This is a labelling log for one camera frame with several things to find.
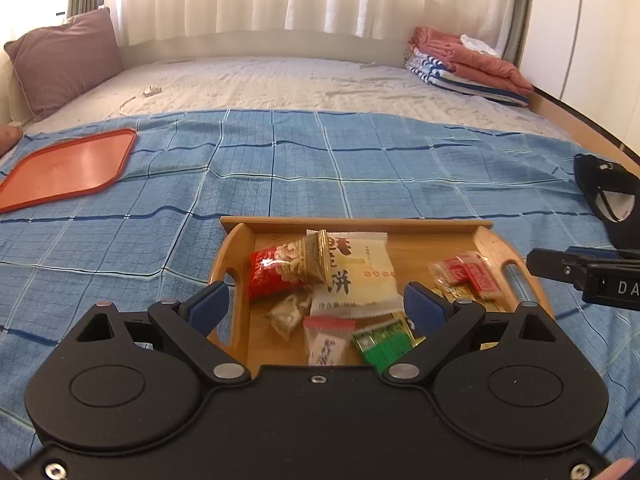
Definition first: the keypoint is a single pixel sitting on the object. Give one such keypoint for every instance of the wooden bed frame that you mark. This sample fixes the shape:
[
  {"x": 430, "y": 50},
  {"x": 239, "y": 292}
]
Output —
[{"x": 575, "y": 120}]

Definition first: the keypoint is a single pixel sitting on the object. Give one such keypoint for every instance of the beige bed headboard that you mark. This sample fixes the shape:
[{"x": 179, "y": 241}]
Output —
[{"x": 250, "y": 47}]

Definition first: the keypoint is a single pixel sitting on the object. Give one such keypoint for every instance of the white pastry packet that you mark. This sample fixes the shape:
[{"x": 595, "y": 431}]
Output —
[{"x": 365, "y": 265}]

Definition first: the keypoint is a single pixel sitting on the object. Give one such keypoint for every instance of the purple pillow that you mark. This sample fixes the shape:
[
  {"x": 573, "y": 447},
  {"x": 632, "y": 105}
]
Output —
[{"x": 65, "y": 60}]

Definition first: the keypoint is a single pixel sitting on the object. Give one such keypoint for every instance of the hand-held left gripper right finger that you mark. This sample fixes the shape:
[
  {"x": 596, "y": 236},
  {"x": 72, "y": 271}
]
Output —
[{"x": 422, "y": 306}]

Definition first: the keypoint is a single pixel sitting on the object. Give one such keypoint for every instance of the red gold peanut packet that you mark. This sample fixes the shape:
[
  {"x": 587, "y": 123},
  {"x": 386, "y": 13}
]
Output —
[{"x": 280, "y": 270}]

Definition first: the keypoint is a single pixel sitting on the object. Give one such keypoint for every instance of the white folded cloth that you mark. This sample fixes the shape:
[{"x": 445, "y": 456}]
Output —
[{"x": 480, "y": 45}]

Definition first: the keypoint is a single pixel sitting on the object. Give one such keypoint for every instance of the red snack packet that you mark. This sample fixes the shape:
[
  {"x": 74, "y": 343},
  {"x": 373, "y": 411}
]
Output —
[
  {"x": 457, "y": 271},
  {"x": 482, "y": 280}
]

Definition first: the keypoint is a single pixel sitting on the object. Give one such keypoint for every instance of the clear candy packet red top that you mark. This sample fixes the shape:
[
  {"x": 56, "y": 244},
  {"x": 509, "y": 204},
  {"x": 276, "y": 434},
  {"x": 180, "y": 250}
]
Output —
[{"x": 327, "y": 342}]

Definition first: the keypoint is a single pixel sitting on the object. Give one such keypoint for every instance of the red plastic tray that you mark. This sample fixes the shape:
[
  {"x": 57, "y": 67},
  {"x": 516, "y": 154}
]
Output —
[{"x": 65, "y": 170}]

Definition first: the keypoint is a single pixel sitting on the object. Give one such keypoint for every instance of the wooden tray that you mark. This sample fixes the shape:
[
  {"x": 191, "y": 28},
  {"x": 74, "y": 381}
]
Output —
[{"x": 420, "y": 245}]

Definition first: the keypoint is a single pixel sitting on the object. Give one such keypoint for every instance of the brown plush toy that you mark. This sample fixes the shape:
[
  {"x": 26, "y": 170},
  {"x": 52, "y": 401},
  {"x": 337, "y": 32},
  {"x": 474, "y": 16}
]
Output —
[{"x": 9, "y": 140}]

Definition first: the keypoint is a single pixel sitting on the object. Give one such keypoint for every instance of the green snack packet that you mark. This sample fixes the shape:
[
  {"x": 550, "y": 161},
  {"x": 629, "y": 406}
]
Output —
[{"x": 385, "y": 347}]

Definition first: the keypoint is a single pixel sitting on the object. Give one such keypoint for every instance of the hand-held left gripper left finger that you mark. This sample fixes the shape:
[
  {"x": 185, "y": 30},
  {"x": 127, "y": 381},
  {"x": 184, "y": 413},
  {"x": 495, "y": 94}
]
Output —
[{"x": 210, "y": 306}]

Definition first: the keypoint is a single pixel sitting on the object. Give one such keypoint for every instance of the folded clothes stack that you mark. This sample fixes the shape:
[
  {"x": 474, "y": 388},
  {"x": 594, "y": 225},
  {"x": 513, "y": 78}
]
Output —
[{"x": 475, "y": 67}]

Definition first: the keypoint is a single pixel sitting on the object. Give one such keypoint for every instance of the black cap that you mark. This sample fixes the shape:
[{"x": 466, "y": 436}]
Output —
[{"x": 625, "y": 230}]

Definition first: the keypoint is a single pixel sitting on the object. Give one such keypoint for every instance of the blue striped folded blanket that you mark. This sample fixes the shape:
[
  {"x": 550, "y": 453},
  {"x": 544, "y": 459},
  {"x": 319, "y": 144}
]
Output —
[{"x": 435, "y": 72}]

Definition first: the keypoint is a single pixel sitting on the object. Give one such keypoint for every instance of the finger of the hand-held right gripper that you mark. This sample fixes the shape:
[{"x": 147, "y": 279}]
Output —
[
  {"x": 605, "y": 254},
  {"x": 557, "y": 265}
]

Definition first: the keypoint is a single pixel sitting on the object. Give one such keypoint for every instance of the beige quilted mattress pad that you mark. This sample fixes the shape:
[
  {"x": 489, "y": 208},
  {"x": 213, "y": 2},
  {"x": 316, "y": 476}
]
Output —
[{"x": 300, "y": 85}]

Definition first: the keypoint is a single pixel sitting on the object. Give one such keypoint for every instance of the blue checked bed sheet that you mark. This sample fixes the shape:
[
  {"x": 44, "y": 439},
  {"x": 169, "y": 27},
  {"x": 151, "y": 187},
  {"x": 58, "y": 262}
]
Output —
[{"x": 300, "y": 170}]

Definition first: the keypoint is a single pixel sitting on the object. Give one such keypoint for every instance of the clear nut bar packet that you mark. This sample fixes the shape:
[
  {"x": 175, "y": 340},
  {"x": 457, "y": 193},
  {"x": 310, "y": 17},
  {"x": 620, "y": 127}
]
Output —
[{"x": 290, "y": 315}]

